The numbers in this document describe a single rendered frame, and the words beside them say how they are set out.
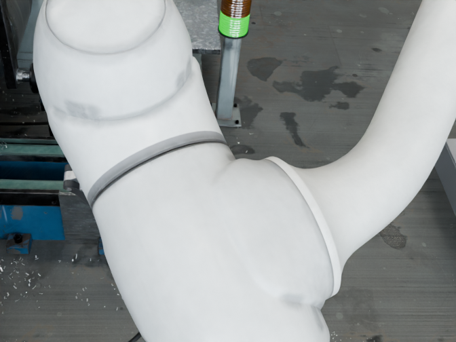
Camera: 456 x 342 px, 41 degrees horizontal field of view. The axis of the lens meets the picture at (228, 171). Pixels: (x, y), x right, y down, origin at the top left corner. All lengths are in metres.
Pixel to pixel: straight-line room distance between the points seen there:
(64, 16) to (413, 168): 0.24
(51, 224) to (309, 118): 0.66
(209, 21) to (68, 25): 1.16
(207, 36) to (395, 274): 0.69
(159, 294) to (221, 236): 0.05
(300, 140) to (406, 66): 0.93
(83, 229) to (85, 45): 0.79
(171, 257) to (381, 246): 0.90
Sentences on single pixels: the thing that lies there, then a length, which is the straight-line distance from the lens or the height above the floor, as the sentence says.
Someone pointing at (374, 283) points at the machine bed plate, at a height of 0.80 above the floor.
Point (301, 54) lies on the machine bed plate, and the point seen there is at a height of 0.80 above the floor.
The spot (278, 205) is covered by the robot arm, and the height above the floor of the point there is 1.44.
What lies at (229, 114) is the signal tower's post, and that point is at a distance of 1.38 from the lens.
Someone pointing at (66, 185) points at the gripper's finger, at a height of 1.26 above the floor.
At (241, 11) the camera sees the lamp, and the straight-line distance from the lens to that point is 1.22.
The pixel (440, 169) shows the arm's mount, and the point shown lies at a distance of 1.40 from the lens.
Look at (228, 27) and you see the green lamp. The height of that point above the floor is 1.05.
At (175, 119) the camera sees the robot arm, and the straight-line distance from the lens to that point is 0.37.
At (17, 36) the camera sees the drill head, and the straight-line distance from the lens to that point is 1.23.
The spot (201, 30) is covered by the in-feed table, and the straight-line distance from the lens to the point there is 1.47.
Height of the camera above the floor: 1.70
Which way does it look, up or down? 45 degrees down
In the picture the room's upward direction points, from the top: 8 degrees clockwise
